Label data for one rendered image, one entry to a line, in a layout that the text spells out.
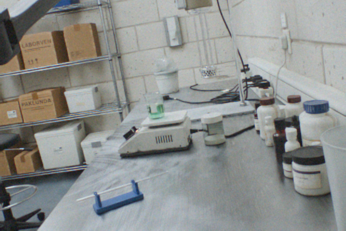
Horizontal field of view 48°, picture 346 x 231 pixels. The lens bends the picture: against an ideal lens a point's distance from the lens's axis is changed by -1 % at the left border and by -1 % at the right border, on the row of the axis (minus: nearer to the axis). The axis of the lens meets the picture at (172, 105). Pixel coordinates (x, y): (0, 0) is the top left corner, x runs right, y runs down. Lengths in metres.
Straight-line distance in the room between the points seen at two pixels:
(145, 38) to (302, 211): 2.96
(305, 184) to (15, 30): 0.67
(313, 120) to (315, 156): 0.14
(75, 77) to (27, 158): 0.83
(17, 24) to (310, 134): 0.66
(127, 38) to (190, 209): 2.89
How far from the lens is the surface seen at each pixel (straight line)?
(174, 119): 1.06
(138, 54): 3.52
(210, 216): 0.70
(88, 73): 3.63
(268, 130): 1.00
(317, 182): 0.72
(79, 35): 3.25
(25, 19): 0.95
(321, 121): 0.83
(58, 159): 3.45
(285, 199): 0.73
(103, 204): 0.81
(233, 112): 1.40
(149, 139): 1.08
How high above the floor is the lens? 1.06
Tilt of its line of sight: 10 degrees down
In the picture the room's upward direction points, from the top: 10 degrees counter-clockwise
